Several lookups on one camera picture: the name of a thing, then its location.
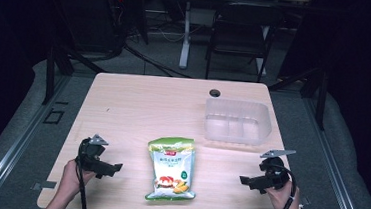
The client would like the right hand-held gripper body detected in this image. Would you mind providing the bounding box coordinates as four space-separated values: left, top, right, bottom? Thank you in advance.
256 146 297 194

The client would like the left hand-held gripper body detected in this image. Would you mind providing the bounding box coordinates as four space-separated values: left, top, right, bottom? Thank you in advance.
75 132 111 176

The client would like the clear plastic bin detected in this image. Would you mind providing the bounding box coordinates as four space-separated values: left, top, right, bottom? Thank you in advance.
202 96 275 148

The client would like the green and white snack bag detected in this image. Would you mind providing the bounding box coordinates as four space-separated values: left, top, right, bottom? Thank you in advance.
143 134 202 206

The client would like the person's right hand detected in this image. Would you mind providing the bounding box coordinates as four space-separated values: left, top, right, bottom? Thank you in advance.
263 178 303 209

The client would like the person's left hand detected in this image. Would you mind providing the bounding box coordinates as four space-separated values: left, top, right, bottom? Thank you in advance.
57 158 99 200

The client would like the black tape rectangle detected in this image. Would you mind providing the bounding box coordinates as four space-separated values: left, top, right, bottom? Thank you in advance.
42 106 66 126

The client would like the grey tape strip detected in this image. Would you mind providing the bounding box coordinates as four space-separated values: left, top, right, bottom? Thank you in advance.
30 179 58 193

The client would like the black metal stand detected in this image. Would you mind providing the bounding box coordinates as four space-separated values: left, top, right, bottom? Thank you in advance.
40 43 110 111
264 61 331 132

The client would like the black chair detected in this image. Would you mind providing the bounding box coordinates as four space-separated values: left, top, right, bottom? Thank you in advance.
203 0 285 86

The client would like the white desk leg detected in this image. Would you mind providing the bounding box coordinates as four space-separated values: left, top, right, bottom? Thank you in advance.
177 0 196 71

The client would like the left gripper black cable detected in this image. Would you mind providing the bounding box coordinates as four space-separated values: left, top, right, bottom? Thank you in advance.
70 157 94 209

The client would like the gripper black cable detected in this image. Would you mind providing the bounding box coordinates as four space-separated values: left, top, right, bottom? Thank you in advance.
273 164 301 209
70 157 94 209

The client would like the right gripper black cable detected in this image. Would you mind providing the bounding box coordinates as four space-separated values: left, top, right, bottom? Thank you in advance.
273 164 301 209

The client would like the metal floor rail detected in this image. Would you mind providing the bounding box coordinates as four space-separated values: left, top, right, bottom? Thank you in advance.
0 69 73 209
293 96 371 209

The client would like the black floor cable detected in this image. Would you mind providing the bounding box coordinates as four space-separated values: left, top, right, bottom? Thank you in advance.
120 42 196 80

